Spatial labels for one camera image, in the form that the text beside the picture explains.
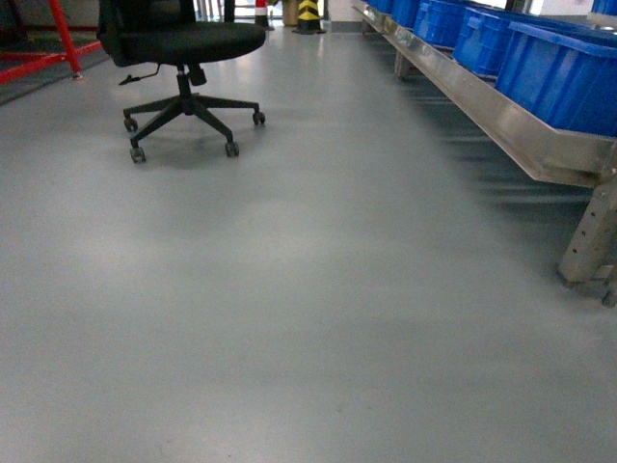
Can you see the distant red white bollard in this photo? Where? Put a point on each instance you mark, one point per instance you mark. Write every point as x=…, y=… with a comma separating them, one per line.
x=261, y=15

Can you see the red metal frame table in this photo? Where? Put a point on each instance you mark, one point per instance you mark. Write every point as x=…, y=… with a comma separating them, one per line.
x=37, y=35

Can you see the yellow black striped bollard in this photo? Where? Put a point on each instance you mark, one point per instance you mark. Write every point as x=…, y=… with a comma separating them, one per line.
x=308, y=19

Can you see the black office chair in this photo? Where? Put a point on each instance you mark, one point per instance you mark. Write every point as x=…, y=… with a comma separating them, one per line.
x=168, y=33

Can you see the blue crate on shelf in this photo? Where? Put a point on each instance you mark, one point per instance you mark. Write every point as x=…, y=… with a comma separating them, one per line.
x=567, y=79

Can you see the steel shelf with blue bins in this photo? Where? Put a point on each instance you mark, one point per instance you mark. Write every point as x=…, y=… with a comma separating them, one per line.
x=545, y=153

